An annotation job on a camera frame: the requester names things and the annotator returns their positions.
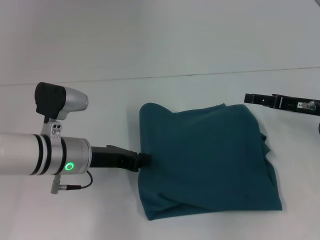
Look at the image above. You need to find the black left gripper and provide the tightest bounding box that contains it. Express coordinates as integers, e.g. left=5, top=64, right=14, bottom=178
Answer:
left=90, top=144, right=153, bottom=173

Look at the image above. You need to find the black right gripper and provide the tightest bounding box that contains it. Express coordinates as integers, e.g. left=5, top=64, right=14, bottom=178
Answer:
left=244, top=93, right=320, bottom=117

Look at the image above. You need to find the teal t-shirt with FREE! print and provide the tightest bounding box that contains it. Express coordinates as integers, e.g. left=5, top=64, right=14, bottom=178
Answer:
left=138, top=101, right=284, bottom=222

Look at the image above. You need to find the left arm cable with connector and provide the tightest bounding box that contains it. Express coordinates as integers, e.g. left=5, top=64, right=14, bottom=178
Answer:
left=50, top=170, right=94, bottom=195

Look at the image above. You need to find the silver left camera mount bracket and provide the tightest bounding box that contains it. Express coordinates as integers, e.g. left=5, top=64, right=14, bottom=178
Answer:
left=41, top=117, right=64, bottom=146

